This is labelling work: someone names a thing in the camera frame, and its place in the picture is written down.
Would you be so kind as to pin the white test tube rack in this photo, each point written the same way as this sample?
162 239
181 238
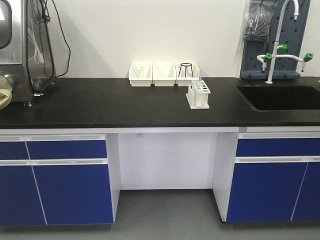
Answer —
197 95

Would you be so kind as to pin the grey pegboard drying rack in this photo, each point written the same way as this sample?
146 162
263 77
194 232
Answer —
291 36

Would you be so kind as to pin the middle white storage bin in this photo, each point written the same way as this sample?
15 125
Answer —
164 74

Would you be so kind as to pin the white storage bin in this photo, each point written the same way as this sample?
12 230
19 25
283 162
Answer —
185 81
145 81
164 74

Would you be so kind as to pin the left white storage bin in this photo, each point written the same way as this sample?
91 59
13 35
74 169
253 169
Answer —
145 81

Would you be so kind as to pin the right white storage bin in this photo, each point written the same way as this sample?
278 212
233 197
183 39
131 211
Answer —
185 81

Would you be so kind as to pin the clear glass flask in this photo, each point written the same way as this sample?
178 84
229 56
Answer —
188 72

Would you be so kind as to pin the clear glass beaker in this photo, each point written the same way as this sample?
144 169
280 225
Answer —
138 71

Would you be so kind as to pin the black lab sink basin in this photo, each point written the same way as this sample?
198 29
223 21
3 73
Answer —
280 97

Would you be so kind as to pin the white gooseneck lab faucet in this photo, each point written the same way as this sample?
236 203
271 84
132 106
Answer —
268 57

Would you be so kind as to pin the blue base cabinet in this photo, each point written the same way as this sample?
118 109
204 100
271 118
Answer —
275 178
59 180

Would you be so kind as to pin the plastic bag of black pegs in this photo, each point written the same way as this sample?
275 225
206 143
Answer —
258 21

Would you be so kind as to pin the stainless steel lab machine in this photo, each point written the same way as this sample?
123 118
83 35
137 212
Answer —
27 67

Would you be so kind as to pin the black wire tripod stand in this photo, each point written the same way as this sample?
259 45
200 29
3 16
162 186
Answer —
182 68

